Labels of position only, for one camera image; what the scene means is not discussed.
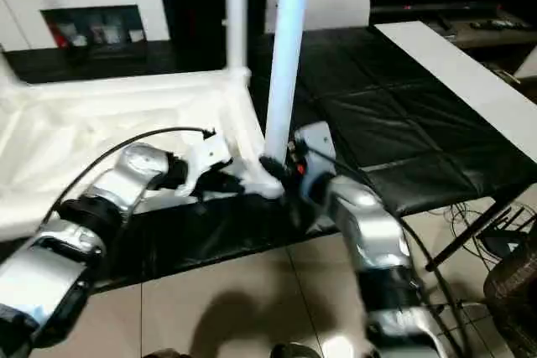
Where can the white table leg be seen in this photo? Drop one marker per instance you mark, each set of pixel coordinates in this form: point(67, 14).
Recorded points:
point(287, 60)
point(236, 10)
point(6, 69)

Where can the white plastic table top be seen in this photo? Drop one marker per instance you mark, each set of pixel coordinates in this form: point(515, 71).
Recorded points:
point(84, 123)

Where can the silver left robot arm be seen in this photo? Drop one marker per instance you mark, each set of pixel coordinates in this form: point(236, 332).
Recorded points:
point(117, 186)

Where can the small white cup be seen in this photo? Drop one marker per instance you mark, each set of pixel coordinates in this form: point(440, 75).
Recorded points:
point(79, 40)
point(135, 35)

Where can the dark robot left foot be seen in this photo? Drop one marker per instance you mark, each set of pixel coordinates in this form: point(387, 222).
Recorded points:
point(168, 354)

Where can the dark robot foot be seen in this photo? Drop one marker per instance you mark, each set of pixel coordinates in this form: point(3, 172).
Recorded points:
point(168, 354)
point(295, 351)

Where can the black cabinet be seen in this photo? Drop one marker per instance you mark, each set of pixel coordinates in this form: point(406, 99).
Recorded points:
point(193, 6)

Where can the dark robot right foot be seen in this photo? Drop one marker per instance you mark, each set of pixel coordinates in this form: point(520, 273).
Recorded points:
point(295, 351)

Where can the white jar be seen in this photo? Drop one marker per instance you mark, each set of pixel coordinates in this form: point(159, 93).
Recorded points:
point(110, 34)

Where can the black tripod leg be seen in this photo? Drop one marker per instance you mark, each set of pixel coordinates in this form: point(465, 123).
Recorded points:
point(470, 236)

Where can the red packet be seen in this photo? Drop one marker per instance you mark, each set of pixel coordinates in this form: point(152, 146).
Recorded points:
point(54, 35)

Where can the dark grey floor device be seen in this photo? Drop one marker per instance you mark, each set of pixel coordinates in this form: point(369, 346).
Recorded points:
point(499, 245)

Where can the black remote control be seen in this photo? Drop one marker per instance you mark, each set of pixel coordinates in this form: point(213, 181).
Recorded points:
point(497, 24)

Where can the brown woven basket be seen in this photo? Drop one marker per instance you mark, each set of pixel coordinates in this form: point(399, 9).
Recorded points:
point(516, 291)

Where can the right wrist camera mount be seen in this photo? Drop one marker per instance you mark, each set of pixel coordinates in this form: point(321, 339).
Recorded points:
point(316, 140)

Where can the grey metal floor bracket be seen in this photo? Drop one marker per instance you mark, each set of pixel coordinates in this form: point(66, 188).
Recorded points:
point(461, 304)

